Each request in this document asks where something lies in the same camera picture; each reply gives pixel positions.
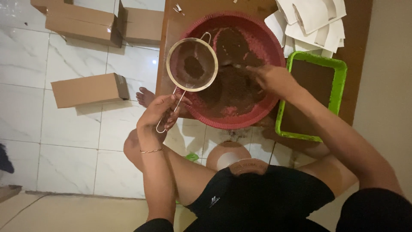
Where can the small white torn scraps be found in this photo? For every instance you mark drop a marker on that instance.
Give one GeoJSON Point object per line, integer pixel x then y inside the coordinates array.
{"type": "Point", "coordinates": [179, 9]}

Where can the long brown cardboard box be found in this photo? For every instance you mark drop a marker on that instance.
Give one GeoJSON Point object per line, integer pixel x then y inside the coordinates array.
{"type": "Point", "coordinates": [88, 90]}

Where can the heap of brown powder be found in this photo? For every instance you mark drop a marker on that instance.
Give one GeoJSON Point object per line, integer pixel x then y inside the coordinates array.
{"type": "Point", "coordinates": [235, 92]}

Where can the flat layer of brown powder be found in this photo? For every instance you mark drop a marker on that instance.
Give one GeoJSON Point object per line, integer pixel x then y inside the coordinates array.
{"type": "Point", "coordinates": [310, 83]}

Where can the person's right hand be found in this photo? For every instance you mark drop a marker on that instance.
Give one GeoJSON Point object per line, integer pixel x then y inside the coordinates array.
{"type": "Point", "coordinates": [275, 80]}

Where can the person's left leg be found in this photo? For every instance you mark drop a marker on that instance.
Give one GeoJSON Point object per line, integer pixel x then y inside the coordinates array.
{"type": "Point", "coordinates": [186, 175]}

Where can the person's left foot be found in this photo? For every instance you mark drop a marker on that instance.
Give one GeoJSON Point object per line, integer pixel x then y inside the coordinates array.
{"type": "Point", "coordinates": [145, 96]}

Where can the metal spoon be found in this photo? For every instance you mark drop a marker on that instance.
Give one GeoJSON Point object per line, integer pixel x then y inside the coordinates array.
{"type": "Point", "coordinates": [230, 63]}

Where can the person's right leg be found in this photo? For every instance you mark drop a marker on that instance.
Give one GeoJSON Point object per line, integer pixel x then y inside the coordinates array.
{"type": "Point", "coordinates": [325, 170]}

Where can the dark cloth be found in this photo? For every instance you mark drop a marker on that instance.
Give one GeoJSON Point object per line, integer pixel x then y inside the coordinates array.
{"type": "Point", "coordinates": [4, 159]}

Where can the pile of white paper bags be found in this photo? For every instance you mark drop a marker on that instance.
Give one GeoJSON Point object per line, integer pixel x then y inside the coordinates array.
{"type": "Point", "coordinates": [309, 22]}

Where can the person's leg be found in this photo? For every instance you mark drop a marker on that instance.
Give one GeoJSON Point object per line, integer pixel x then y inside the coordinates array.
{"type": "Point", "coordinates": [325, 170]}
{"type": "Point", "coordinates": [186, 175]}

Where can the flat brown cardboard piece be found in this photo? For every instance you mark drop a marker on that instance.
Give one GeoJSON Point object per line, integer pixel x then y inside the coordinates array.
{"type": "Point", "coordinates": [9, 191]}

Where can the green plastic tray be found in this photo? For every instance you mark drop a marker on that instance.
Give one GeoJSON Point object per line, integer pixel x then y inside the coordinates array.
{"type": "Point", "coordinates": [338, 93]}

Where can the round metal mesh sieve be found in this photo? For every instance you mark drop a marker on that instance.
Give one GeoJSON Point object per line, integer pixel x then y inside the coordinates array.
{"type": "Point", "coordinates": [193, 51]}

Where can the brown round plastic container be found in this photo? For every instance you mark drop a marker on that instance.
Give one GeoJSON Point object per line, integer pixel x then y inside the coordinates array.
{"type": "Point", "coordinates": [225, 154]}

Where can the black shorts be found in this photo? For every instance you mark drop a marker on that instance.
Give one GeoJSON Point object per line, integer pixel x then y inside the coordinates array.
{"type": "Point", "coordinates": [267, 196]}

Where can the wide brown cardboard box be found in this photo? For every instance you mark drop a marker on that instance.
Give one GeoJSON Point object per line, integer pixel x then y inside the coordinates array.
{"type": "Point", "coordinates": [80, 25]}

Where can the small brown powder clump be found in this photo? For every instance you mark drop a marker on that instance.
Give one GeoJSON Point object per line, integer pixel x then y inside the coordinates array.
{"type": "Point", "coordinates": [194, 67]}

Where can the brown lettered band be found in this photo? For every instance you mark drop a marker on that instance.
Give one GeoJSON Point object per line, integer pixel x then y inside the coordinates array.
{"type": "Point", "coordinates": [248, 166]}

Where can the red plastic basin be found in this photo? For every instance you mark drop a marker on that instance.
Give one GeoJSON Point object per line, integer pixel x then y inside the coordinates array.
{"type": "Point", "coordinates": [260, 35]}

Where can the person's left hand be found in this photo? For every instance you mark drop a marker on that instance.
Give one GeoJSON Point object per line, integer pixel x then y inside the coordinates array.
{"type": "Point", "coordinates": [154, 112]}

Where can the person's right fingers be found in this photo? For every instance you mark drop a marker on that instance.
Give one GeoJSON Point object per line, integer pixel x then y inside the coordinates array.
{"type": "Point", "coordinates": [256, 72]}

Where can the small green plastic thing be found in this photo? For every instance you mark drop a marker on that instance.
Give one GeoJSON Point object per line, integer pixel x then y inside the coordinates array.
{"type": "Point", "coordinates": [192, 157]}

